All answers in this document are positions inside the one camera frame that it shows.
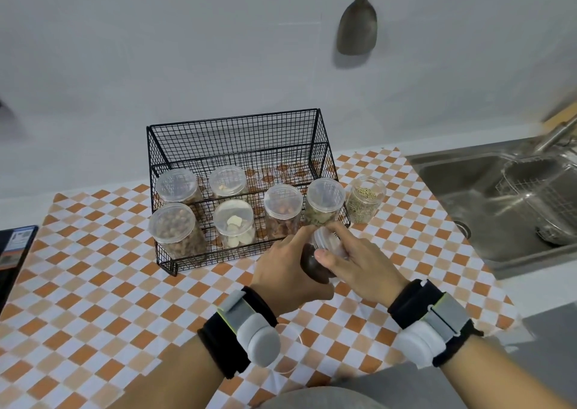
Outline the person's right hand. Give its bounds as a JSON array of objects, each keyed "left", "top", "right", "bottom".
[{"left": 314, "top": 222, "right": 411, "bottom": 308}]

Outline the person's left hand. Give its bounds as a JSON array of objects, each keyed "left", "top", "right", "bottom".
[{"left": 250, "top": 224, "right": 335, "bottom": 318}]

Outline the clear jar of dark spice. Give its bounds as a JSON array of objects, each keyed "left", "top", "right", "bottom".
[{"left": 300, "top": 241, "right": 339, "bottom": 285}]

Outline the clear plastic jar lid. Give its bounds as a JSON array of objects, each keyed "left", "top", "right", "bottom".
[{"left": 311, "top": 226, "right": 350, "bottom": 263}]

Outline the person's left forearm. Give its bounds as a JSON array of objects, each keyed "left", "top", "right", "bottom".
[{"left": 108, "top": 332, "right": 235, "bottom": 409}]

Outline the person's right forearm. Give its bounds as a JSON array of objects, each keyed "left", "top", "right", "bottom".
[{"left": 439, "top": 334, "right": 573, "bottom": 409}]

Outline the lidded jar of green seeds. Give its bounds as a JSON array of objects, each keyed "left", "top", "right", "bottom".
[{"left": 305, "top": 177, "right": 346, "bottom": 227}]

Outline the open jar of green beans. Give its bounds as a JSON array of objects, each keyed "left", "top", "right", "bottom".
[{"left": 345, "top": 174, "right": 387, "bottom": 225}]

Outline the lidded jar of reddish-brown nuts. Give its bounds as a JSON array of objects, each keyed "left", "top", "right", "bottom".
[{"left": 263, "top": 183, "right": 304, "bottom": 240}]

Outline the lidded jar of white pieces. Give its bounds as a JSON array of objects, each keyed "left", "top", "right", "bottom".
[{"left": 213, "top": 199, "right": 258, "bottom": 249}]

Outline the left black wristband with tracker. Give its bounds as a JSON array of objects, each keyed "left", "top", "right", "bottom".
[{"left": 197, "top": 286, "right": 282, "bottom": 380}]

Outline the black wristband with tracker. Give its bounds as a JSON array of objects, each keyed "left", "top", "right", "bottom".
[
  {"left": 197, "top": 286, "right": 282, "bottom": 380},
  {"left": 387, "top": 279, "right": 484, "bottom": 369}
]

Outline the right black wristband with tracker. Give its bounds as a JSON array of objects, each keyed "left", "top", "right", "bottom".
[{"left": 387, "top": 279, "right": 484, "bottom": 369}]

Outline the lidded jar of pale slices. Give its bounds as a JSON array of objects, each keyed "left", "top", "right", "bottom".
[{"left": 208, "top": 165, "right": 249, "bottom": 198}]

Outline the person's grey clothing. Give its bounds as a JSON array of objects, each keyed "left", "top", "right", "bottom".
[{"left": 266, "top": 361, "right": 451, "bottom": 409}]

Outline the stainless steel sink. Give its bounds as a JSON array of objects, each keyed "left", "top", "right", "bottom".
[{"left": 406, "top": 136, "right": 577, "bottom": 281}]

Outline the large lidded jar of nuts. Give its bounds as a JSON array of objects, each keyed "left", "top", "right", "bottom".
[{"left": 148, "top": 202, "right": 209, "bottom": 261}]

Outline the lidded jar of brown spices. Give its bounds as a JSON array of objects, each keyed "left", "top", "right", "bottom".
[{"left": 154, "top": 168, "right": 204, "bottom": 206}]

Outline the orange white checkered mat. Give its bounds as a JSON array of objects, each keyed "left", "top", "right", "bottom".
[{"left": 0, "top": 147, "right": 519, "bottom": 409}]

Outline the hanging metal spatula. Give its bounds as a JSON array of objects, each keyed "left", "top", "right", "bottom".
[{"left": 336, "top": 0, "right": 378, "bottom": 56}]

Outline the metal faucet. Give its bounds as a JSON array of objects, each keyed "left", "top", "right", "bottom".
[{"left": 534, "top": 116, "right": 577, "bottom": 155}]

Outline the black box with label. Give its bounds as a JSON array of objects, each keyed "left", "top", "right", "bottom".
[{"left": 0, "top": 225, "right": 40, "bottom": 315}]

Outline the black wire two-tier rack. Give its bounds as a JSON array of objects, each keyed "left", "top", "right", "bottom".
[{"left": 146, "top": 108, "right": 351, "bottom": 276}]

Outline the metal wire drain basket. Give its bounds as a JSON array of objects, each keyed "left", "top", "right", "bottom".
[{"left": 496, "top": 156, "right": 577, "bottom": 247}]

